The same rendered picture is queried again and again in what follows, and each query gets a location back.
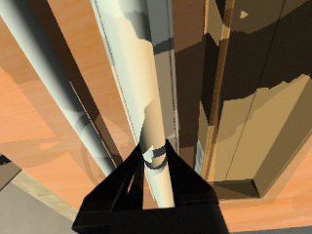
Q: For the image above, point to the brown cardboard carton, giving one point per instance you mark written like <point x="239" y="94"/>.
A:
<point x="262" y="91"/>

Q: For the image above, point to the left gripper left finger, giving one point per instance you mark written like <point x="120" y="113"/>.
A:
<point x="112" y="193"/>

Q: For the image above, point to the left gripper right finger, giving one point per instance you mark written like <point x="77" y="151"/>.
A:
<point x="189" y="188"/>

